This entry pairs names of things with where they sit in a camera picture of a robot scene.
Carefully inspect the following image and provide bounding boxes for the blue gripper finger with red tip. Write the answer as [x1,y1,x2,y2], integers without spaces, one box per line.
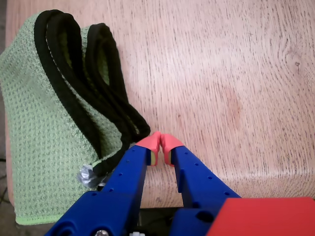
[98,131,162,198]
[160,133,241,210]

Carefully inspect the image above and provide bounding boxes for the green waffle cloth black trim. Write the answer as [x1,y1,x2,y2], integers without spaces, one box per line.
[0,9,151,226]

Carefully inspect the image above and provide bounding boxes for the grey tape piece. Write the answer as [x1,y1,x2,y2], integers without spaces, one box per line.
[76,164,106,190]

